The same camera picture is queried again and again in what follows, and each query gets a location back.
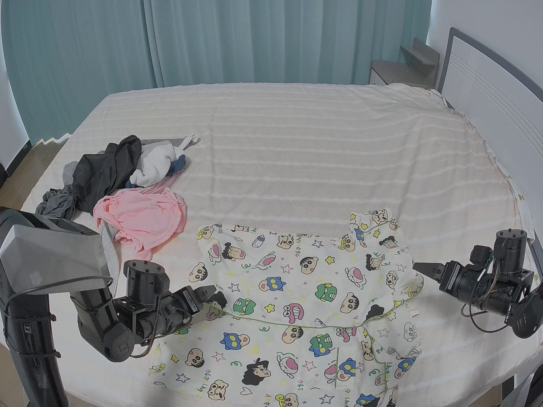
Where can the grey bedside table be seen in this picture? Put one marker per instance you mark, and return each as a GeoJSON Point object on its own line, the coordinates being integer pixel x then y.
{"type": "Point", "coordinates": [398, 72]}

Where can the dark blue garment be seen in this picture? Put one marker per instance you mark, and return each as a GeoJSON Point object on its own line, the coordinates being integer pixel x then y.
{"type": "Point", "coordinates": [178, 165]}

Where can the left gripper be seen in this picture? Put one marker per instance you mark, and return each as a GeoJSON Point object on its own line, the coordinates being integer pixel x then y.
{"type": "Point", "coordinates": [174, 316]}

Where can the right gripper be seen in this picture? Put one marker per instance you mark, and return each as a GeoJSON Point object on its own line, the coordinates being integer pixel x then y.
{"type": "Point", "coordinates": [462, 284]}

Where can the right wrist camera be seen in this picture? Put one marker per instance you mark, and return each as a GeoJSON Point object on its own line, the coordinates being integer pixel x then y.
{"type": "Point", "coordinates": [481, 256]}

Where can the bed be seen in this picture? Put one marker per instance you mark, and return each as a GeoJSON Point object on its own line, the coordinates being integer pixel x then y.
{"type": "Point", "coordinates": [318, 163]}

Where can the white garment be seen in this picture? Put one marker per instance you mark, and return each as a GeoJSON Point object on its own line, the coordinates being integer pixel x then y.
{"type": "Point", "coordinates": [155, 163]}

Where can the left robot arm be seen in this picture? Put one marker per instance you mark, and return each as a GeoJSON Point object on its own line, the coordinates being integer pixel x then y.
{"type": "Point", "coordinates": [42, 261]}

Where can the pink garment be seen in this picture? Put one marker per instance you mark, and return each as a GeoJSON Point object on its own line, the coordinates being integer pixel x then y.
{"type": "Point", "coordinates": [140, 218]}

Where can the dark grey garment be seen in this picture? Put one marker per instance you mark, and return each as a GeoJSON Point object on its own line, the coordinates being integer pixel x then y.
{"type": "Point", "coordinates": [55, 204]}

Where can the blue-green curtain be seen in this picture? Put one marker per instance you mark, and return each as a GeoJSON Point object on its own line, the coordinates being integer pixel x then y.
{"type": "Point", "coordinates": [275, 23]}
{"type": "Point", "coordinates": [76, 49]}

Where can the white printed pyjama top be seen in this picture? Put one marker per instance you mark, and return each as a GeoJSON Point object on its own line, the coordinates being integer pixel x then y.
{"type": "Point", "coordinates": [297, 312]}

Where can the pale grey knitted garment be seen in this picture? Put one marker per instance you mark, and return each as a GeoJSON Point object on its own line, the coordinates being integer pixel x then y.
{"type": "Point", "coordinates": [111, 257]}

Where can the black garment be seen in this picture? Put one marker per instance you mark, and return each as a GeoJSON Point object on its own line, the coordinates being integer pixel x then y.
{"type": "Point", "coordinates": [97, 176]}

